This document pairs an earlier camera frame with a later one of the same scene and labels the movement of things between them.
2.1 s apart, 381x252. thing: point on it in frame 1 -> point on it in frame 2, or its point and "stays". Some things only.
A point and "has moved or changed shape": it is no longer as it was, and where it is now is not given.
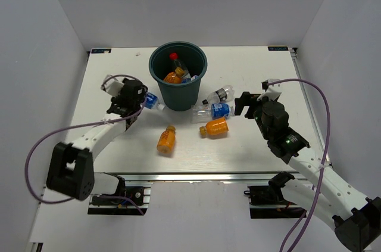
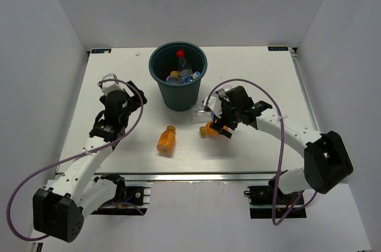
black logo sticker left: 100,50 stays
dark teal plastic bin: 178,97 stays
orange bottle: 217,128 stays
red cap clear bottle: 174,56 has moved or changed shape
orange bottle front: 166,144 stays
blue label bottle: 152,100 -> 173,79
